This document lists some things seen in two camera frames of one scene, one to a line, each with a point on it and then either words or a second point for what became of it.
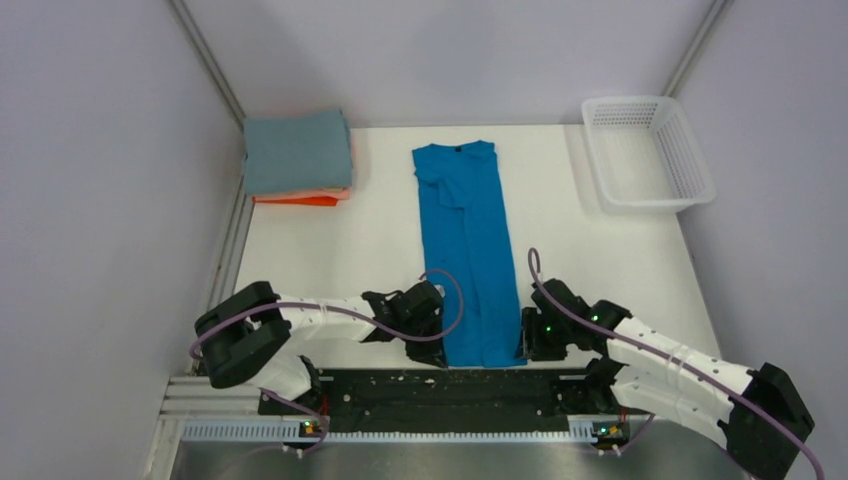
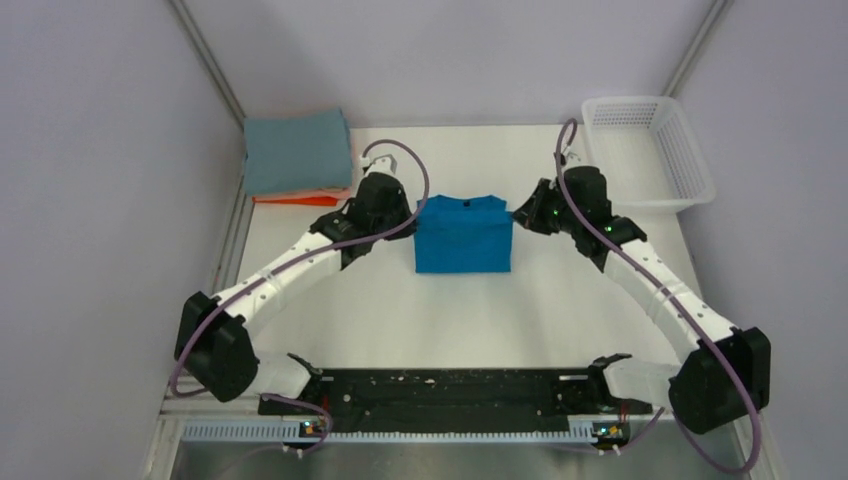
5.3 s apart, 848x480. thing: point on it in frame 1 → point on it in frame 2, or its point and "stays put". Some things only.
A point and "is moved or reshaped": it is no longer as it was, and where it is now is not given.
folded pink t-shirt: (340, 193) stays put
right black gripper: (533, 346) → (531, 214)
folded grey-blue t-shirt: (299, 152) stays put
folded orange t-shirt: (318, 200) stays put
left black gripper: (429, 352) → (402, 232)
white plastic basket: (644, 156) stays put
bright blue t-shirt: (466, 240) is moved or reshaped
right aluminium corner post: (719, 9) stays put
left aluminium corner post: (208, 60) stays put
